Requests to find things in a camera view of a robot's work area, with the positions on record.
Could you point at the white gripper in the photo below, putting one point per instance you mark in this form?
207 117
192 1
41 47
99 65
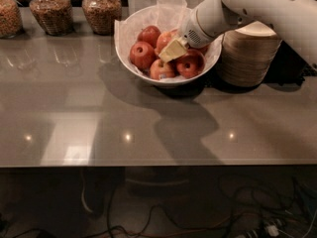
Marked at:
192 30

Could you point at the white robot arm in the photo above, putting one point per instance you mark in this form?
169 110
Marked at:
294 21

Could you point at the red-yellow apple centre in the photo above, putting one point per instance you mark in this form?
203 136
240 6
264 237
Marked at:
163 40

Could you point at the red apple front right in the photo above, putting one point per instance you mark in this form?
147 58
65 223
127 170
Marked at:
191 64

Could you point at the yellow-red apple front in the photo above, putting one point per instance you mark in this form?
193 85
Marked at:
161 70

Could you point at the red apple back left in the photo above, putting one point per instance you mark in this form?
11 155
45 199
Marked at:
150 35

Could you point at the red apple far left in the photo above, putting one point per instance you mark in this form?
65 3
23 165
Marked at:
142 55

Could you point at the white paper bowl liner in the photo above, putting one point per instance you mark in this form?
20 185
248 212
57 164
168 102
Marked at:
169 11

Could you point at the white ceramic bowl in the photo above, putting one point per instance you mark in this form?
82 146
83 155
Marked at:
198 70

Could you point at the front stack of paper bowls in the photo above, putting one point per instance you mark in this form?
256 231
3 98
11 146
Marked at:
247 54

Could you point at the glass jar of granola right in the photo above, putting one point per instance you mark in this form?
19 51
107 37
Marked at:
102 14

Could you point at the glass jar of granola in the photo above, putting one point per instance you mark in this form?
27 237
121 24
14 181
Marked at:
102 14
54 16

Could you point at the glass jar of granola middle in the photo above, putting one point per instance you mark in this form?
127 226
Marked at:
54 16

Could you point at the glass jar left edge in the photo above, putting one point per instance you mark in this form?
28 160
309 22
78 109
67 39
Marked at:
10 19

